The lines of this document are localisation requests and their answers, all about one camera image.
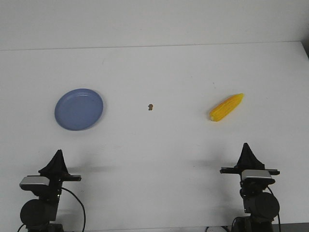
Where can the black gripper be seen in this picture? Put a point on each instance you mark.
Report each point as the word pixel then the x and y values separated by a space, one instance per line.
pixel 57 172
pixel 256 167

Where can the yellow corn cob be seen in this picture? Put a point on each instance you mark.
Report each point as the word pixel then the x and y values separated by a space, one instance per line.
pixel 226 107

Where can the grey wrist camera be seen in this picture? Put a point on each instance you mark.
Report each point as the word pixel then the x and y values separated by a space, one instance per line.
pixel 260 178
pixel 34 182

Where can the blue round plate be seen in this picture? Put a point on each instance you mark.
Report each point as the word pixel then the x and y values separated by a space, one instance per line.
pixel 79 109

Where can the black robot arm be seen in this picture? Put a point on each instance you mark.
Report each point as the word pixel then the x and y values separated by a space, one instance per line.
pixel 261 206
pixel 39 215

